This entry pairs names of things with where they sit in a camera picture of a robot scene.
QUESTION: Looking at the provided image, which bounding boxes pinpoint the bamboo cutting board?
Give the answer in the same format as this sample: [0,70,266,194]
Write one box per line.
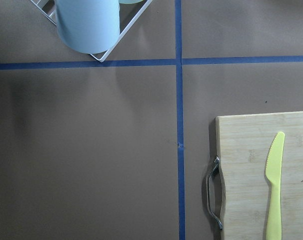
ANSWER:
[214,110,303,240]

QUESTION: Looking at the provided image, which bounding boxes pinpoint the light blue cup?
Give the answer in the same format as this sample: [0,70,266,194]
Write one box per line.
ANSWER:
[54,0,120,54]

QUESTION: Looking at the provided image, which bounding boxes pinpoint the green bowl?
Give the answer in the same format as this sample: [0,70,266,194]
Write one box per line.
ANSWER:
[118,0,143,5]

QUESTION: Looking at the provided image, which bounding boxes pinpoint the metal cutting board handle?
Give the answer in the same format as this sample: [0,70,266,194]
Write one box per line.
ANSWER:
[205,155,223,231]

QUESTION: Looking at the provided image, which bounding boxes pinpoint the white wire rack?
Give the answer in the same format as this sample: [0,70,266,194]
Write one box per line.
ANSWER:
[32,0,151,63]

